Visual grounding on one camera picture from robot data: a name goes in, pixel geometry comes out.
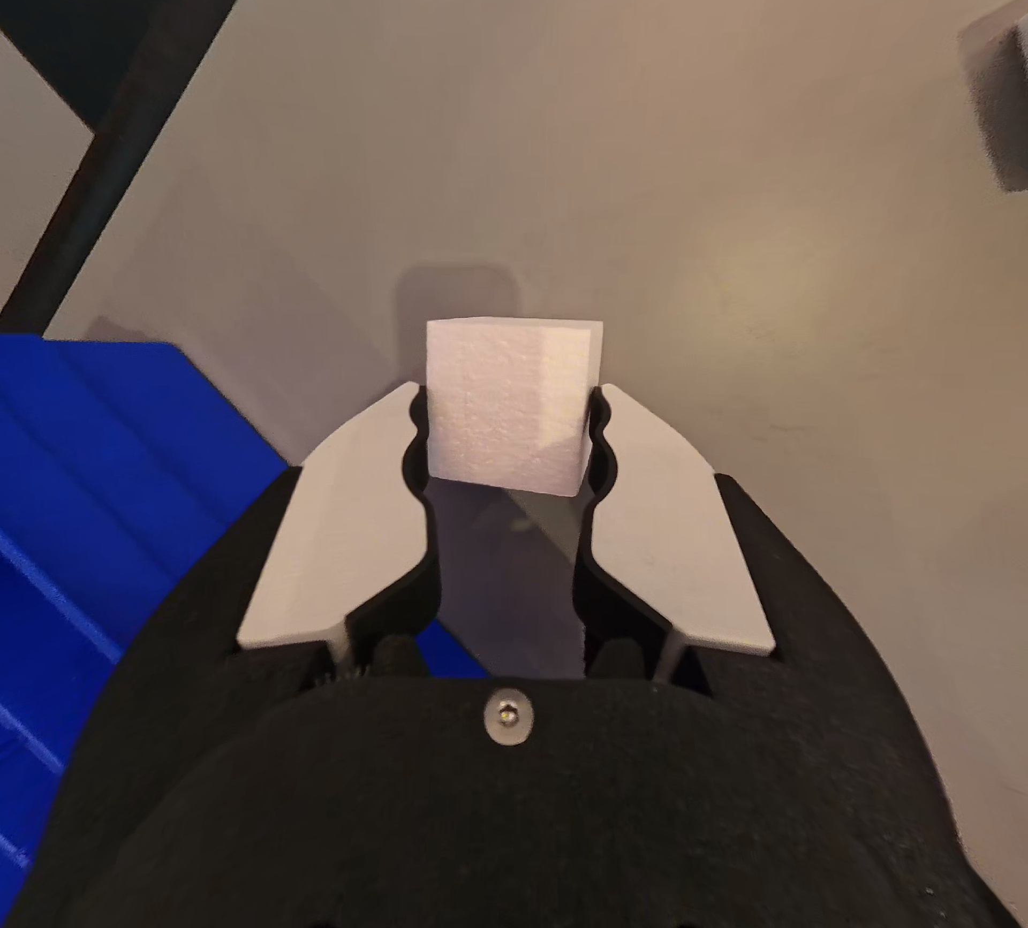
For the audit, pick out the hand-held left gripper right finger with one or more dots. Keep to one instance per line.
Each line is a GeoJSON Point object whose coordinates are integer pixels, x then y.
{"type": "Point", "coordinates": [674, 551]}

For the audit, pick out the blue plastic bin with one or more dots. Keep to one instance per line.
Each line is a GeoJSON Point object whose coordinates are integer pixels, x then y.
{"type": "Point", "coordinates": [96, 502]}

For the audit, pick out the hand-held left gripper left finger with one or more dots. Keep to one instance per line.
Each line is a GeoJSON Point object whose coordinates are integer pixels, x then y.
{"type": "Point", "coordinates": [337, 543]}

